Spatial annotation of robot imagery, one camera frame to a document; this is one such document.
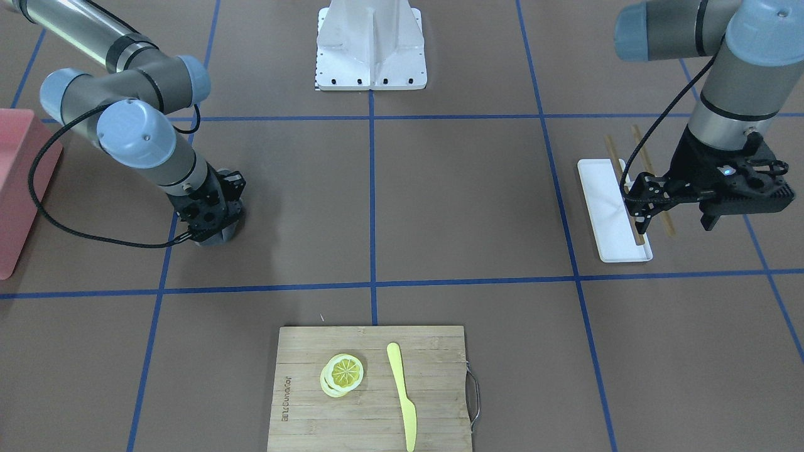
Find yellow plastic knife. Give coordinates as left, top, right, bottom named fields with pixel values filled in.
left=386, top=342, right=418, bottom=451

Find pink plastic bin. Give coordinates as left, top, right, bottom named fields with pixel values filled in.
left=1, top=109, right=52, bottom=280

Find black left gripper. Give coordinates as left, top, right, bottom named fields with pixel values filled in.
left=623, top=131, right=754, bottom=235

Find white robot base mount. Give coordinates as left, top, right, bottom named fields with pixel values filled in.
left=314, top=1, right=428, bottom=91

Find bamboo cutting board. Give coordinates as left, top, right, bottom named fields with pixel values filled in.
left=267, top=326, right=473, bottom=451

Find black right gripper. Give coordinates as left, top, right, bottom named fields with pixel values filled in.
left=168, top=167, right=246, bottom=242

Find white towel rack tray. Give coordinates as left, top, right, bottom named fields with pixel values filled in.
left=577, top=158, right=654, bottom=263

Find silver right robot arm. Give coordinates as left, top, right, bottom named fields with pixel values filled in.
left=2, top=1, right=246, bottom=248

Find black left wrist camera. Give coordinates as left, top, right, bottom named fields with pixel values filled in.
left=700, top=131, right=796, bottom=218

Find yellow lemon slices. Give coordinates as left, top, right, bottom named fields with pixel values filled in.
left=320, top=353, right=364, bottom=398

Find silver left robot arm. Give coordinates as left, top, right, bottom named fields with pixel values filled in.
left=614, top=1, right=803, bottom=234

